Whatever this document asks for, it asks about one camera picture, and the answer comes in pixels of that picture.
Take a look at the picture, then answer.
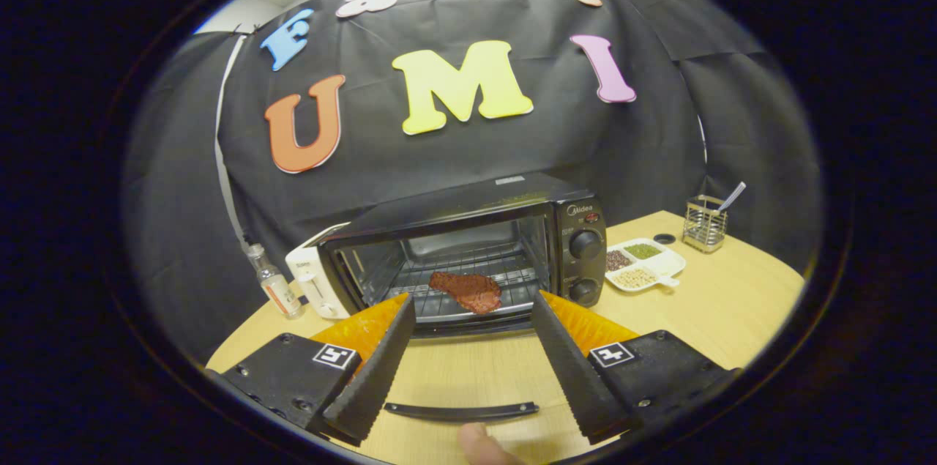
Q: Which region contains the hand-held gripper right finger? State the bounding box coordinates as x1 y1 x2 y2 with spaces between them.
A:
531 291 740 445

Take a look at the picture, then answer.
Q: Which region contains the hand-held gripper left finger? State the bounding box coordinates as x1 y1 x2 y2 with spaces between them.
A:
204 294 417 446

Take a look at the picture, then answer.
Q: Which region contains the brown meat piece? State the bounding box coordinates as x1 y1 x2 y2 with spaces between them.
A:
428 272 503 316

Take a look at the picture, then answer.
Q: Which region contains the black toaster oven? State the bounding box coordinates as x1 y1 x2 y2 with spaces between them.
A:
316 172 608 422

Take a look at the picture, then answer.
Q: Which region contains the white pop-up toaster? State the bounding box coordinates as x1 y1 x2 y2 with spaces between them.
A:
285 223 352 320

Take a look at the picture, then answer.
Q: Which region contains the clear glass bottle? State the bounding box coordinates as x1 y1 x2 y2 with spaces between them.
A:
245 244 302 319

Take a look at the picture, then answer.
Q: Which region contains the white divided spice dish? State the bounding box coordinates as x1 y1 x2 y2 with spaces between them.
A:
605 238 687 293

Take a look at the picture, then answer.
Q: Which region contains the metal spoon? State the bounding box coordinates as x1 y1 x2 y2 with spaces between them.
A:
717 182 747 213

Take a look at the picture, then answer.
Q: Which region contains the metal wire utensil holder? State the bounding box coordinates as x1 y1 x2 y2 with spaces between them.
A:
682 195 728 254

